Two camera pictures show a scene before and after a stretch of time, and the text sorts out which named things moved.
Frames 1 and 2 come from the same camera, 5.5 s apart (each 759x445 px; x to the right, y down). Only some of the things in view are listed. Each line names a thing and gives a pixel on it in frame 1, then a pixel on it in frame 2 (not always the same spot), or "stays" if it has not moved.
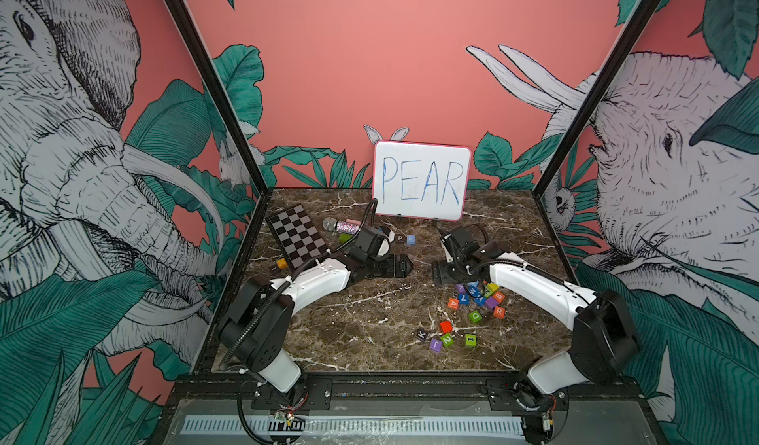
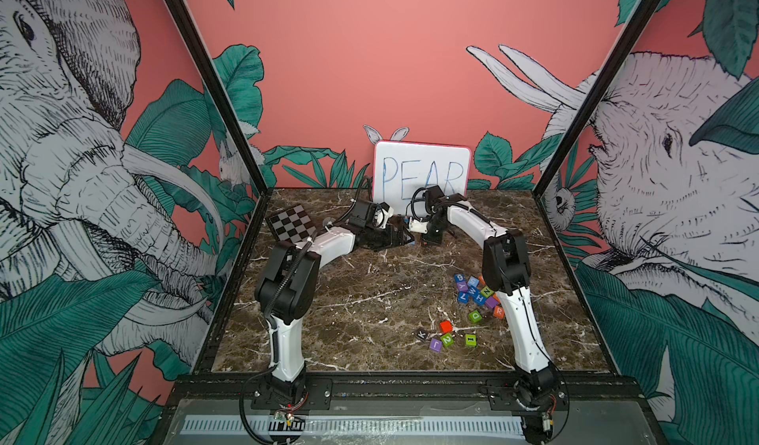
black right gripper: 440,274 -> 427,238
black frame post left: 211,77 stays
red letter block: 447,326 stays
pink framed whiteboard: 416,180 stays
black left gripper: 391,271 -> 390,242
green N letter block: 448,339 stays
